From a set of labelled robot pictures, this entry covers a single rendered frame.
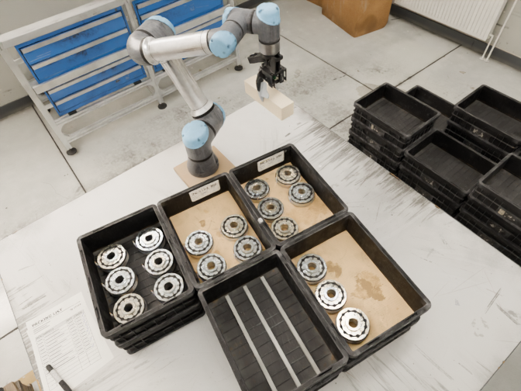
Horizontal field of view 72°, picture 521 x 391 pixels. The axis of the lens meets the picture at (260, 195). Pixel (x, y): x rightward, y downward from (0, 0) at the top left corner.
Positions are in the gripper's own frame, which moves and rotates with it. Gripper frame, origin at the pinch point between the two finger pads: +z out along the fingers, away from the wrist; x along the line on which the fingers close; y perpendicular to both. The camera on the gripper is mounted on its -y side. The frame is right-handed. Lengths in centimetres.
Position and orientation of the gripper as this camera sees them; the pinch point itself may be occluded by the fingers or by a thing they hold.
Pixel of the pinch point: (268, 94)
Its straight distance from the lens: 150.0
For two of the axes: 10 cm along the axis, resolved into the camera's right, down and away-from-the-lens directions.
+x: 7.9, -5.2, 3.3
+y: 6.2, 6.1, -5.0
